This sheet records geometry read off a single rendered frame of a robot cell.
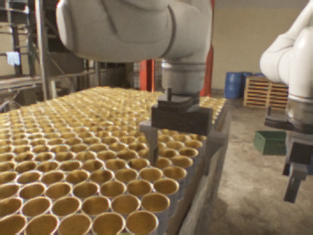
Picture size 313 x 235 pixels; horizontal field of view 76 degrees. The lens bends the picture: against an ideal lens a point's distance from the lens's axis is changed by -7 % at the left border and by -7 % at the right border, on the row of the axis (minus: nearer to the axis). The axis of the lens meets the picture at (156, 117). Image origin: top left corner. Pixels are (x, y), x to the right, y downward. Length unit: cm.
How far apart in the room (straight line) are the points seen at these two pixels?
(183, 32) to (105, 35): 14
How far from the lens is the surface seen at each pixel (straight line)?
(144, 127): 51
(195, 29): 40
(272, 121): 57
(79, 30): 30
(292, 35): 69
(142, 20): 30
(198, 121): 45
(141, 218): 53
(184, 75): 42
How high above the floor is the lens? 152
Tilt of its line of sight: 17 degrees down
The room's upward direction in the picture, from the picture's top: 1 degrees clockwise
